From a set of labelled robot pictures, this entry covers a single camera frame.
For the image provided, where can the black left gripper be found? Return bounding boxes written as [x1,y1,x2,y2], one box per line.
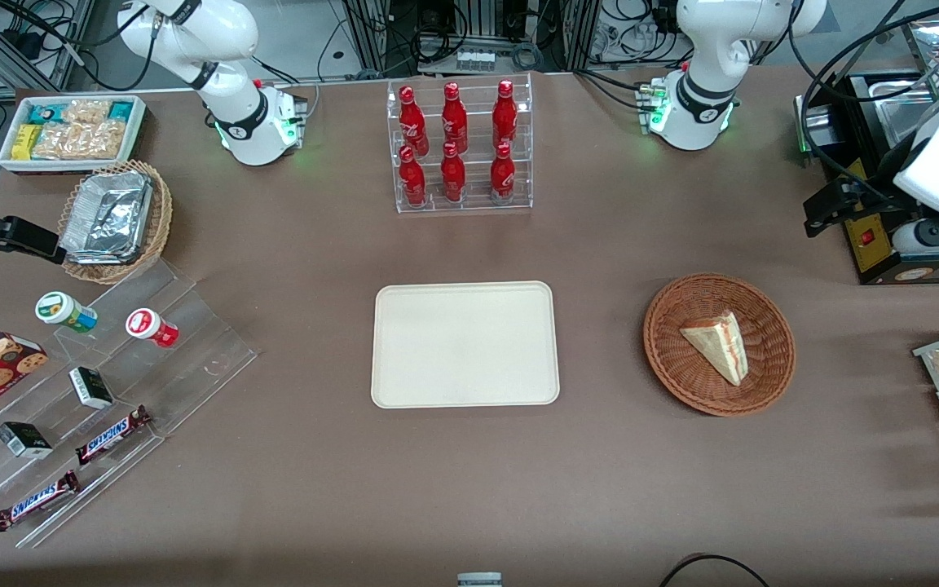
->
[804,186,919,238]

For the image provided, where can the triangular sandwich wedge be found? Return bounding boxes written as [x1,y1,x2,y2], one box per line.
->
[679,310,750,386]

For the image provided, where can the aluminium foil tray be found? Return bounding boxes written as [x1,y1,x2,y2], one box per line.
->
[59,170,155,267]

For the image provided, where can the light tan wicker basket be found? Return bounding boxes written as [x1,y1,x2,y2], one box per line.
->
[58,160,174,285]

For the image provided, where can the brown round wicker basket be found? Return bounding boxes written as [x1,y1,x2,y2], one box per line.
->
[643,273,797,417]

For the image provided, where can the cream plastic serving tray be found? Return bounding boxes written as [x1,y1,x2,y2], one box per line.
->
[370,280,561,409]

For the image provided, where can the black food warmer cabinet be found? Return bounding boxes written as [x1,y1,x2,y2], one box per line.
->
[793,69,939,286]

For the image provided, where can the green lidded snack cup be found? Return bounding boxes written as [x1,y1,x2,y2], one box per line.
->
[35,291,99,335]

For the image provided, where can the white rectangular snack bin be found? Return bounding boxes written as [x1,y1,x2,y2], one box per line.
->
[0,95,148,175]

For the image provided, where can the clear peanut snack bag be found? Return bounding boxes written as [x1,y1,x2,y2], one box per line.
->
[32,120,127,161]
[62,99,112,126]

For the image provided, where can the stainless steel food pan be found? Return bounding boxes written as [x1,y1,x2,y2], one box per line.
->
[875,77,939,146]

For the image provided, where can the red lidded snack cup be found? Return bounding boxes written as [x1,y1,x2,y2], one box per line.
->
[126,307,180,350]

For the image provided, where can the small black carton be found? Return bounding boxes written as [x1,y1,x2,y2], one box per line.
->
[0,421,55,461]
[68,366,115,411]

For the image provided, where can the clear acrylic stepped display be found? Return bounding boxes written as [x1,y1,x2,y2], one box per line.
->
[0,259,259,549]

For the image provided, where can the Snickers chocolate bar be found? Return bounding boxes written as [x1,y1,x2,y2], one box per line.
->
[0,470,82,533]
[75,405,153,466]

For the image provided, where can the red cola bottle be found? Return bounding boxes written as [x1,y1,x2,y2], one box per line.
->
[490,143,516,201]
[441,82,469,154]
[399,86,430,156]
[492,79,518,149]
[399,145,427,209]
[440,141,467,203]

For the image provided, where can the clear acrylic bottle rack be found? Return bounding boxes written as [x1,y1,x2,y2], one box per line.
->
[386,72,534,214]

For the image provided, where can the round-ended left wrist camera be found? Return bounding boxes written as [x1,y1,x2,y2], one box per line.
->
[825,179,874,206]

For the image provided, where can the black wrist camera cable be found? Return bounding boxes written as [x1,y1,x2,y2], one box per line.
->
[787,0,939,196]

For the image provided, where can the black looped floor cable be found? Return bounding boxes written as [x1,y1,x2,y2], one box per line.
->
[658,554,773,587]

